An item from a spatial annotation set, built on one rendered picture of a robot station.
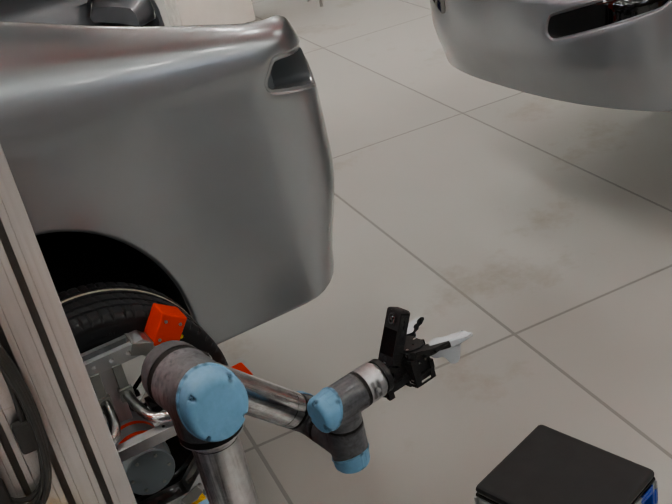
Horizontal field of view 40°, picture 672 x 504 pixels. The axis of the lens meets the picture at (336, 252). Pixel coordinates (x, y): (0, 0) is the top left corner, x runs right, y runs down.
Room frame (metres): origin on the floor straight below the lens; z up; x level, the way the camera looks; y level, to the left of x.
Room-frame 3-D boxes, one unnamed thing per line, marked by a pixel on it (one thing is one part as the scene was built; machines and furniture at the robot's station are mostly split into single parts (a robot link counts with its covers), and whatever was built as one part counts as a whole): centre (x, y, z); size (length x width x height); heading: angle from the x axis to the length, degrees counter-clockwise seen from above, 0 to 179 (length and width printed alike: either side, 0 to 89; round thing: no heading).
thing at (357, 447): (1.45, 0.06, 1.12); 0.11 x 0.08 x 0.11; 33
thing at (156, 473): (1.90, 0.60, 0.85); 0.21 x 0.14 x 0.14; 25
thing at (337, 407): (1.44, 0.05, 1.21); 0.11 x 0.08 x 0.09; 123
